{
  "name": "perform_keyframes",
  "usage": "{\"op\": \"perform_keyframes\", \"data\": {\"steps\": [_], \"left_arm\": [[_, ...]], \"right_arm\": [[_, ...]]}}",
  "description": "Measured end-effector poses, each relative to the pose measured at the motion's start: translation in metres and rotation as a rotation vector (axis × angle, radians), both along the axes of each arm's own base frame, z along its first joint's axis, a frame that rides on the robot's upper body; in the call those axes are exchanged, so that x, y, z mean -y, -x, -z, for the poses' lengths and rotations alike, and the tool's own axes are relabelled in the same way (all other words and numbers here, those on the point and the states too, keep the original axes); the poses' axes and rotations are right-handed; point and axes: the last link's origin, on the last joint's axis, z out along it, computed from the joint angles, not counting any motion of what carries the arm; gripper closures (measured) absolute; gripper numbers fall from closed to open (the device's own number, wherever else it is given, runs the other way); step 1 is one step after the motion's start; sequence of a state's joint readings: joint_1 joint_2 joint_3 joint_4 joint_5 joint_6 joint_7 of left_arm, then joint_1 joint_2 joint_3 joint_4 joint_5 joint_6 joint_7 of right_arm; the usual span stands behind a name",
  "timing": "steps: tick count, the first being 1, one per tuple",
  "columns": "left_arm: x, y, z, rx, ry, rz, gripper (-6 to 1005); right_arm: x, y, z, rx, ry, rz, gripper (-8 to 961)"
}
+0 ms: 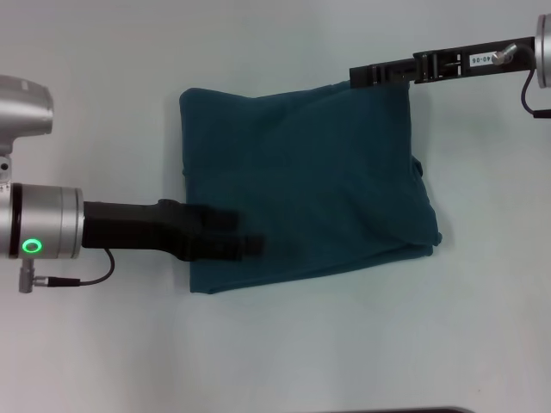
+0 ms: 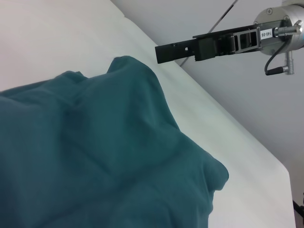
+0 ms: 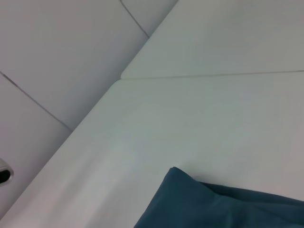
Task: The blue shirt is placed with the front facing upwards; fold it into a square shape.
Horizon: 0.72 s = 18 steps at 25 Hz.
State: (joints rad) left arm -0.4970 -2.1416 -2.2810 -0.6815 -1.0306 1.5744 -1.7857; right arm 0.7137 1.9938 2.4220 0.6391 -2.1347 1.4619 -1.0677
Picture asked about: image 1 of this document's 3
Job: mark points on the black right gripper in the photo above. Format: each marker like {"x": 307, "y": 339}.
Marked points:
{"x": 473, "y": 60}

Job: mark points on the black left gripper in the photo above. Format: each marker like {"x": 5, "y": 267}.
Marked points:
{"x": 129, "y": 228}

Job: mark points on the teal FREE print T-shirt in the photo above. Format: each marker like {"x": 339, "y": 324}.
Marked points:
{"x": 323, "y": 172}

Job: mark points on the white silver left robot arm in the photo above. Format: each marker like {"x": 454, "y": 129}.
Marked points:
{"x": 43, "y": 221}

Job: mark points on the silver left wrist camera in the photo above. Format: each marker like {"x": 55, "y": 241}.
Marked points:
{"x": 21, "y": 107}

